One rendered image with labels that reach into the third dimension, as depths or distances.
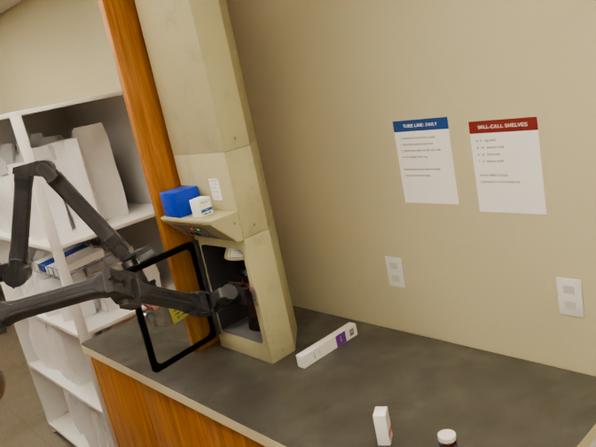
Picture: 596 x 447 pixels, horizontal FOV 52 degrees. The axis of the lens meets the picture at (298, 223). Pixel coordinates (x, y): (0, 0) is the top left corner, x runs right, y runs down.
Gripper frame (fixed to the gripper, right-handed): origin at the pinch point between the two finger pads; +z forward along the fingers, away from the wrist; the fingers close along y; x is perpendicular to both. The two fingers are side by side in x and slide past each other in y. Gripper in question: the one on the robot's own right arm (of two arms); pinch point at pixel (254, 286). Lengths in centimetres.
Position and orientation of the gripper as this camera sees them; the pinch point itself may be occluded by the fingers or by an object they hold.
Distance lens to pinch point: 232.1
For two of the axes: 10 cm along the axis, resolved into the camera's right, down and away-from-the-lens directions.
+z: 7.0, -2.7, 6.6
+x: 1.6, 9.6, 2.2
